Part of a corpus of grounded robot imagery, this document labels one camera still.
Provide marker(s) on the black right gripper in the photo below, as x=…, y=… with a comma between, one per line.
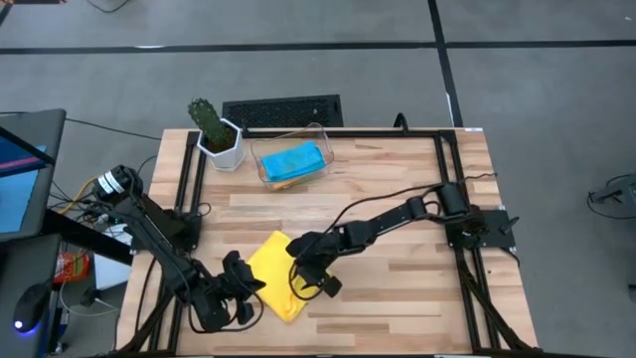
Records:
x=310, y=261

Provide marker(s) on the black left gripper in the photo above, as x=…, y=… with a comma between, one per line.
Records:
x=236, y=278

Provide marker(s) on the yellow microfiber towel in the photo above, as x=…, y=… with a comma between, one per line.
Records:
x=275, y=278

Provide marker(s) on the blue microfiber towel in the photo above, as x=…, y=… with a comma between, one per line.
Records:
x=293, y=161

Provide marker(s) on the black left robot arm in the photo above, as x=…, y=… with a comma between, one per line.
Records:
x=149, y=233

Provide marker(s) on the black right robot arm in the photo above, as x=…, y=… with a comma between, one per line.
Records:
x=392, y=219

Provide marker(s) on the clear plastic bin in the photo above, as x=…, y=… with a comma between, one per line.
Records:
x=318, y=141

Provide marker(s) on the white box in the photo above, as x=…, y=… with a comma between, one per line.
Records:
x=111, y=271

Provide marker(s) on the dark side desk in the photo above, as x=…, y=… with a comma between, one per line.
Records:
x=84, y=236

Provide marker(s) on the red snack bag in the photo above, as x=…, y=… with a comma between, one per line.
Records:
x=72, y=267

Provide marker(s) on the black computer mouse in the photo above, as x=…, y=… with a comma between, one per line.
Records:
x=31, y=308

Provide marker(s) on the dark monitor blue screen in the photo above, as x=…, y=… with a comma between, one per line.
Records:
x=20, y=199

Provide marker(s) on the black floor stand base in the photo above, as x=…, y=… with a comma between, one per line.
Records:
x=616, y=194

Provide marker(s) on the black table frame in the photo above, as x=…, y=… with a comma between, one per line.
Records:
x=348, y=133

